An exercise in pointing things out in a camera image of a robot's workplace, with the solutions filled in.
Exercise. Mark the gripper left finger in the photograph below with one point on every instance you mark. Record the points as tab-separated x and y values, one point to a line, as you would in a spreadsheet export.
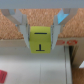
22	27

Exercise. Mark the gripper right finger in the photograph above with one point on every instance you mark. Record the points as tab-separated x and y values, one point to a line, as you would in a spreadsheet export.
57	28

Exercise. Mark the yellow block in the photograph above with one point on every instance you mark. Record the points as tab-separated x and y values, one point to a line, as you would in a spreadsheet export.
40	40

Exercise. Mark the pink block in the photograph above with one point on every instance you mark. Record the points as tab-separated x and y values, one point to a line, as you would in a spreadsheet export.
2	74

